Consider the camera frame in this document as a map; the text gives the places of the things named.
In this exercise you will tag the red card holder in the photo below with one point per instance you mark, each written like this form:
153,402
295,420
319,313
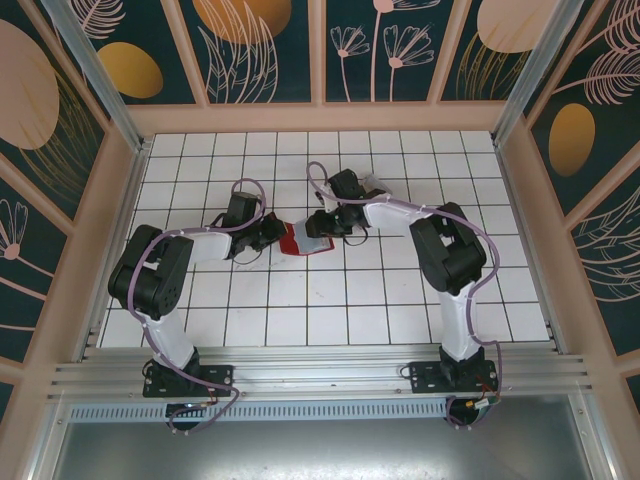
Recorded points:
305,246

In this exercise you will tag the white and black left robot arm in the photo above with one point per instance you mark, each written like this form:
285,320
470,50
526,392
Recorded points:
170,335

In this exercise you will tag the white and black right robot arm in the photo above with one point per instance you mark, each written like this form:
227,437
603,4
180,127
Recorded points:
460,325

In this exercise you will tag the grey metal sheet panel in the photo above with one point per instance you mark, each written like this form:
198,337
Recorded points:
320,450

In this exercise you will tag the small green circuit board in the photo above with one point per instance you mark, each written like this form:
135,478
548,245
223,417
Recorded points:
487,401

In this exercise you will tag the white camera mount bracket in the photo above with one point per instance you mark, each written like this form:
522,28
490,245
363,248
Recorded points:
330,200

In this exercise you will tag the aluminium side rail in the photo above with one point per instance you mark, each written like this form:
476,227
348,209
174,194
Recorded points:
113,250
530,250

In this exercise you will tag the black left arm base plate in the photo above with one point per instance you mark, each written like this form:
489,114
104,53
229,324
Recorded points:
220,375

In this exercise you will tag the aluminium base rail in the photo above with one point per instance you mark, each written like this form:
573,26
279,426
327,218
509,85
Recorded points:
320,370

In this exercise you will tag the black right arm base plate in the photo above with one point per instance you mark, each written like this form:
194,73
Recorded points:
425,375

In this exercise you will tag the aluminium corner post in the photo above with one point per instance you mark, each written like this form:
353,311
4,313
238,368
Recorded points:
539,75
97,75

